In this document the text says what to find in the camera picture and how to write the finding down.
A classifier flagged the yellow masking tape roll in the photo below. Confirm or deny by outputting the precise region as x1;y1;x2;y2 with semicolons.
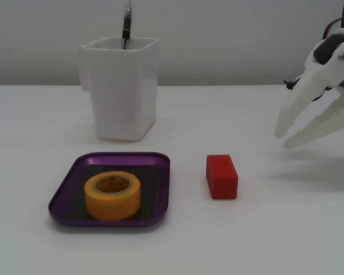
84;171;142;221

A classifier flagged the red rectangular cube block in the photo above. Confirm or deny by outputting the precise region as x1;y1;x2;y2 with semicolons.
203;154;239;200

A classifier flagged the black ballpoint pen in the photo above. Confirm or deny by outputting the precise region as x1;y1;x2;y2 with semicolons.
120;0;133;50

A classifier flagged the purple metal tray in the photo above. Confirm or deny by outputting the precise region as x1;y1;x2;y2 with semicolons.
48;151;171;229

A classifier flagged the white plastic pen holder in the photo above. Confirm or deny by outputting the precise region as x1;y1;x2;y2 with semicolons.
77;36;160;142

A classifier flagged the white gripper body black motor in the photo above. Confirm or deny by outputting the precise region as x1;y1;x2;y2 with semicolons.
305;25;344;67

